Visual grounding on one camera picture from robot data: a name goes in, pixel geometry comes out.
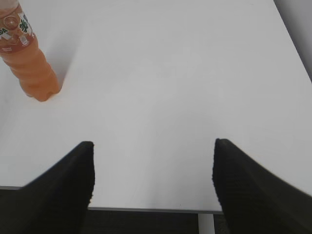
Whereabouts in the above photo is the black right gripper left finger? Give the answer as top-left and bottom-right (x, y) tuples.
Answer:
(0, 141), (95, 234)

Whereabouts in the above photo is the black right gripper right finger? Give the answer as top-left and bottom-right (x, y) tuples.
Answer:
(212, 139), (312, 234)

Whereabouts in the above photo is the orange Mirinda soda bottle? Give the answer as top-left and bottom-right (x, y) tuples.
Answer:
(0, 0), (61, 101)

